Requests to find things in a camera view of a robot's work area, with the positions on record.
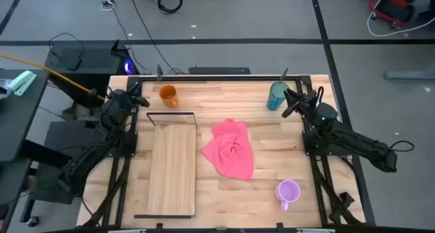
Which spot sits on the black metal table frame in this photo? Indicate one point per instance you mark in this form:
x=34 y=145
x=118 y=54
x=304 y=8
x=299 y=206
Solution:
x=221 y=78

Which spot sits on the clear plastic packet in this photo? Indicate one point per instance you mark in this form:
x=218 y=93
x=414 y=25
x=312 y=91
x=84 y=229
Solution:
x=4 y=88

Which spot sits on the teal translucent tumbler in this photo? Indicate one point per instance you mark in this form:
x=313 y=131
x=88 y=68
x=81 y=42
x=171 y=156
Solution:
x=277 y=95

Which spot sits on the black caster wheel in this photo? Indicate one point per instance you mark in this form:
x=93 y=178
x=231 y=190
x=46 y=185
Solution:
x=33 y=221

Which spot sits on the purple plastic mug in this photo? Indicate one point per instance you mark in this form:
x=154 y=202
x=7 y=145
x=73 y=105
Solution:
x=287 y=191

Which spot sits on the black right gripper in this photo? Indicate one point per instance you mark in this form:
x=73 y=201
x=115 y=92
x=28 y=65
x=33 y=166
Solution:
x=308 y=102

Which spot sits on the black computer tower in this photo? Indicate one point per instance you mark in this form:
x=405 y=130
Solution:
x=95 y=61

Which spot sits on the black equipment box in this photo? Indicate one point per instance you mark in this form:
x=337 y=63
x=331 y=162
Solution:
x=64 y=138
x=42 y=192

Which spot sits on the pink cloth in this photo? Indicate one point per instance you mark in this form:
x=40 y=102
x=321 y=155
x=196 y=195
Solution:
x=231 y=151

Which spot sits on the black side desk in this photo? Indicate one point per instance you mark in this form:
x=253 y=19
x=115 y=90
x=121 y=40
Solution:
x=20 y=124

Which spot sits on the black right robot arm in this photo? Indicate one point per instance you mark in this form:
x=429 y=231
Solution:
x=357 y=141

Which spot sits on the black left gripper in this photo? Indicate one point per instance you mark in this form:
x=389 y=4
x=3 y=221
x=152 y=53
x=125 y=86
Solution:
x=124 y=98

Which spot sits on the silver aluminium rail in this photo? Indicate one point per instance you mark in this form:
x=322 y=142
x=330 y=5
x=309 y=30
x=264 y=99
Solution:
x=314 y=231
x=127 y=231

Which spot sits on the grey metal table foot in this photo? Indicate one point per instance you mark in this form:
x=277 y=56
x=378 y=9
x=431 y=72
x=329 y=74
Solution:
x=408 y=75

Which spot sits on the red and black cart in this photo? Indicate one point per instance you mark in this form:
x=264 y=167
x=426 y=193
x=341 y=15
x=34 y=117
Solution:
x=391 y=9

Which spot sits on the black power strip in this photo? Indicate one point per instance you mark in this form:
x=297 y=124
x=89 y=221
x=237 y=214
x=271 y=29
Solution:
x=219 y=70

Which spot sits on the small black adapter box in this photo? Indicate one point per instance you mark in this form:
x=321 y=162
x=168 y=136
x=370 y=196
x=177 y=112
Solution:
x=74 y=60

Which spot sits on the mint green stapler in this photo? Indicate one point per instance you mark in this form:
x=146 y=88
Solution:
x=22 y=83

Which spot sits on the orange plastic mug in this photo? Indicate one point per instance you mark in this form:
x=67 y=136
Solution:
x=169 y=95

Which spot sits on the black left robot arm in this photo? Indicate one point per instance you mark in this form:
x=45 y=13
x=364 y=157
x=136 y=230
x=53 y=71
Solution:
x=85 y=158

